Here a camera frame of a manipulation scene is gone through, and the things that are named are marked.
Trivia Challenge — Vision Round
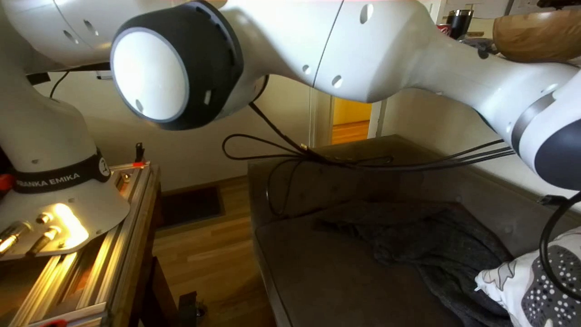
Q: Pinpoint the dark grey blanket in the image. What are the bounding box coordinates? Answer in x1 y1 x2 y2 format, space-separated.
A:
313 202 515 327

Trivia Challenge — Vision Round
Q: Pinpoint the aluminium frame robot table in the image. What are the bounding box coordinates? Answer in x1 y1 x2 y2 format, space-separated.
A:
0 161 201 327

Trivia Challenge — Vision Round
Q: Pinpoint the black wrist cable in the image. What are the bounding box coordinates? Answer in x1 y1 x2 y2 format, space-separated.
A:
537 192 581 302

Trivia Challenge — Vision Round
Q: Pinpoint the black mug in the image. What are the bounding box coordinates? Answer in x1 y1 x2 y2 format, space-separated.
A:
446 4 475 43

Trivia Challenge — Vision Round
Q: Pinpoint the large flowery white pillow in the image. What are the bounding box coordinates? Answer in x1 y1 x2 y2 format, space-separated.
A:
471 226 581 327

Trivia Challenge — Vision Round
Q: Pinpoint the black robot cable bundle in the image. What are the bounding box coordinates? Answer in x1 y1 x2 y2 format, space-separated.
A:
219 72 515 179

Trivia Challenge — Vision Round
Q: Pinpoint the wooden bowl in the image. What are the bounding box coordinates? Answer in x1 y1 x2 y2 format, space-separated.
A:
489 8 581 64

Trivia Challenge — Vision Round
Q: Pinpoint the dark floor vent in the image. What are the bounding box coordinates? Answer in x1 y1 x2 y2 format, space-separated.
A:
157 184 224 230

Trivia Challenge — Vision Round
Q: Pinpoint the red black clamp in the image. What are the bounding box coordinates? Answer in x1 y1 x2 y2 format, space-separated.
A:
130 143 148 172

